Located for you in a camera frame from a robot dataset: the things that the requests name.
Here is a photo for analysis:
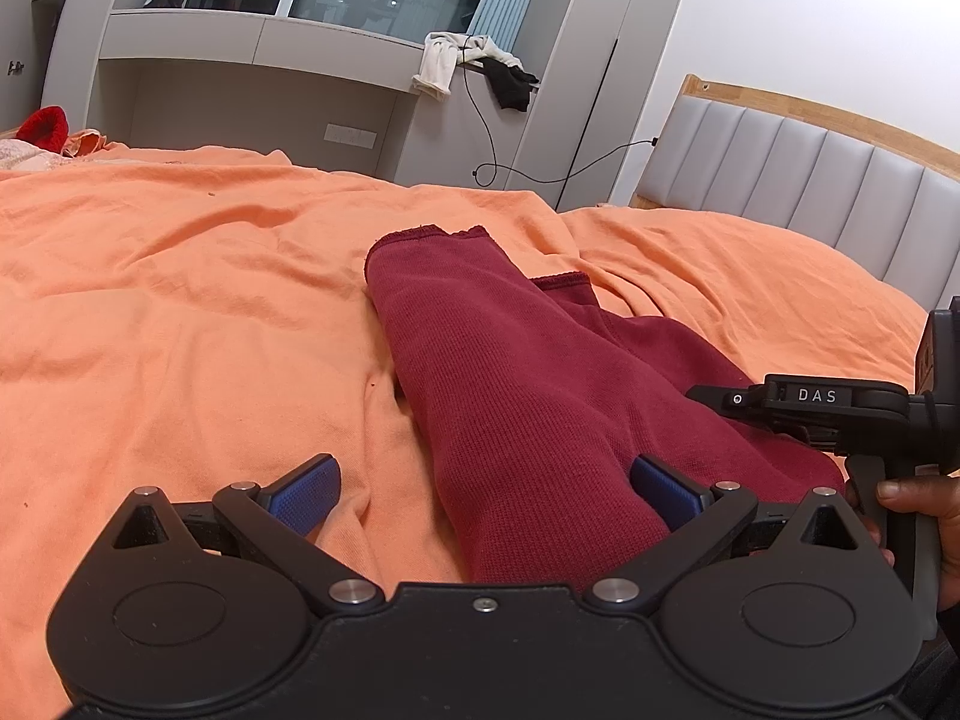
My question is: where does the person's right hand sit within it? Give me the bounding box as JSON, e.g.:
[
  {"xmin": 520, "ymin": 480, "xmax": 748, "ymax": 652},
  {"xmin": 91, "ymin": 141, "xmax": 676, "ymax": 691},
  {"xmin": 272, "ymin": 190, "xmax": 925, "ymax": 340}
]
[{"xmin": 876, "ymin": 474, "xmax": 960, "ymax": 616}]

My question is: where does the red plush item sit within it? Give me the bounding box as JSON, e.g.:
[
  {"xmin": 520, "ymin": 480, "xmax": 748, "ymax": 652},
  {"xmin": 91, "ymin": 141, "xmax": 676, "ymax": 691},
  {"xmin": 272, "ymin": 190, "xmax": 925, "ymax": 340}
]
[{"xmin": 16, "ymin": 106, "xmax": 71, "ymax": 152}]

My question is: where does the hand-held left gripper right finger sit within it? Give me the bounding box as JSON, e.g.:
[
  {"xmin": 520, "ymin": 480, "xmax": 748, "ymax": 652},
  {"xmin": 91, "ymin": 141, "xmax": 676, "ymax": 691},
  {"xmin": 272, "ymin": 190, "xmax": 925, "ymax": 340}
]
[{"xmin": 587, "ymin": 454, "xmax": 875, "ymax": 611}]

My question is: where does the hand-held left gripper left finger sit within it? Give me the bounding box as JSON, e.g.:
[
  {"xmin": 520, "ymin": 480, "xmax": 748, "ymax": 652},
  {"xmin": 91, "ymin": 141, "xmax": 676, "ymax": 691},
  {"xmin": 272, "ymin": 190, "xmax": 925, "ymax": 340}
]
[{"xmin": 112, "ymin": 454, "xmax": 385, "ymax": 614}]

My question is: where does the maroon knit garment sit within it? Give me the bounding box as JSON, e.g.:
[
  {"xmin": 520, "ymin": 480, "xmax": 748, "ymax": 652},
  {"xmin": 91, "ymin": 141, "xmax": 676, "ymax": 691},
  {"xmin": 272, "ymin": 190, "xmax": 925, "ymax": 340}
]
[{"xmin": 364, "ymin": 225, "xmax": 850, "ymax": 587}]

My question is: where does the black cloth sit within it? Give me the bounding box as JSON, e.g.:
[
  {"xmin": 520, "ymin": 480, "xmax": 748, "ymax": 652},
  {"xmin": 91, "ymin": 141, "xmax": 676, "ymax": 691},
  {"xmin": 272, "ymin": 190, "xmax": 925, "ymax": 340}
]
[{"xmin": 483, "ymin": 58, "xmax": 540, "ymax": 113}]

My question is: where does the white cloth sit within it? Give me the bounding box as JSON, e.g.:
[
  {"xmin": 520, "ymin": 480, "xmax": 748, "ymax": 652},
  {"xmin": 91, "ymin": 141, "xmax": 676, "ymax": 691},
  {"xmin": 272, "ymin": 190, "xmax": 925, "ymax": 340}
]
[{"xmin": 410, "ymin": 31, "xmax": 524, "ymax": 101}]

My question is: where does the black cable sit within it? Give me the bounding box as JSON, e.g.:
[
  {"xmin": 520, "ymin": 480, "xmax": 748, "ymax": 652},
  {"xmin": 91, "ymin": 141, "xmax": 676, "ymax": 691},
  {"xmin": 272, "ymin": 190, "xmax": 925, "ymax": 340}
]
[{"xmin": 457, "ymin": 34, "xmax": 661, "ymax": 188}]

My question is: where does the floral quilt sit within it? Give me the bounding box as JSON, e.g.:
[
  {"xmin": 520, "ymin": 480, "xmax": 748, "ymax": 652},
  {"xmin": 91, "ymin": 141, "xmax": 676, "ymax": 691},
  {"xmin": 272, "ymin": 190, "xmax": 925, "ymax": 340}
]
[{"xmin": 0, "ymin": 136, "xmax": 62, "ymax": 175}]

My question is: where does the grey padded headboard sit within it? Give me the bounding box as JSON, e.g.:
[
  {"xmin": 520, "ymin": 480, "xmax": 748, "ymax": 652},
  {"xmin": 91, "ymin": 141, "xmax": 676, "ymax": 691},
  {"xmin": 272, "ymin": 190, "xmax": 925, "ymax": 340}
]
[{"xmin": 628, "ymin": 73, "xmax": 960, "ymax": 310}]

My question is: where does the grey built-in desk unit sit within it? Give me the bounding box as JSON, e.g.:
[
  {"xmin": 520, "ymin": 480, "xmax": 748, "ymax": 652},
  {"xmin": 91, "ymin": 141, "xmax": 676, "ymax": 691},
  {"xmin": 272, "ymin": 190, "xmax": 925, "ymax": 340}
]
[{"xmin": 41, "ymin": 0, "xmax": 700, "ymax": 212}]

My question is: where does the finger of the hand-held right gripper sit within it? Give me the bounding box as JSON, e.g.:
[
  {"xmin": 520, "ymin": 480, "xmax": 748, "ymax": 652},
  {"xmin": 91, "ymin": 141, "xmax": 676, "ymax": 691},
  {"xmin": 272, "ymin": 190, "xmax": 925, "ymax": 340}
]
[{"xmin": 685, "ymin": 383, "xmax": 768, "ymax": 422}]

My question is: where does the grey wardrobe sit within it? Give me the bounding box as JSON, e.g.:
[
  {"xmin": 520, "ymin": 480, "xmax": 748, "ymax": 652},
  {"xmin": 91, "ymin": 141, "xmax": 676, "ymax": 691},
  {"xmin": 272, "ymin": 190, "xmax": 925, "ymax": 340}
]
[{"xmin": 0, "ymin": 0, "xmax": 85, "ymax": 134}]

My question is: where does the orange blanket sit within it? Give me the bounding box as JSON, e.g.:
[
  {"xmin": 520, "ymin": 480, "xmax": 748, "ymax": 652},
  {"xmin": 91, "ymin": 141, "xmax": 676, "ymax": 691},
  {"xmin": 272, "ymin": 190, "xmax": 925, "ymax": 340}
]
[{"xmin": 0, "ymin": 142, "xmax": 932, "ymax": 720}]

